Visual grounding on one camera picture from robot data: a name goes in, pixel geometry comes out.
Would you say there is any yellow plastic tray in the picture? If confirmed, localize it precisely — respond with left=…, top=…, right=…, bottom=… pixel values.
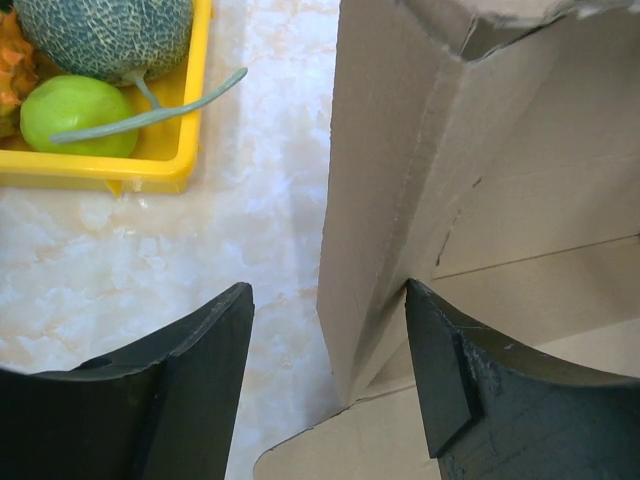
left=1, top=1, right=213, bottom=197

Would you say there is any green melon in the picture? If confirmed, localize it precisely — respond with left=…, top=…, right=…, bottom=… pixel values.
left=13, top=1, right=248, bottom=144

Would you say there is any orange pineapple toy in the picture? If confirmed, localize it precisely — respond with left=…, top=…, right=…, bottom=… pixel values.
left=0, top=7, right=39, bottom=138

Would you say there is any green lime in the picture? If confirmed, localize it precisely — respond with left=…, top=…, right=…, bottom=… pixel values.
left=20, top=75, right=138, bottom=158

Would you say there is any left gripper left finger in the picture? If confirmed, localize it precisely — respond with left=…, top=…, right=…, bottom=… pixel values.
left=1, top=282, right=254, bottom=479

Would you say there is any brown cardboard box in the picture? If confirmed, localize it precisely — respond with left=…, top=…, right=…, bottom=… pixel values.
left=254, top=1, right=639, bottom=479

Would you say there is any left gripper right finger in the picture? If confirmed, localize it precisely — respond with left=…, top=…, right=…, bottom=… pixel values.
left=405, top=279, right=639, bottom=479

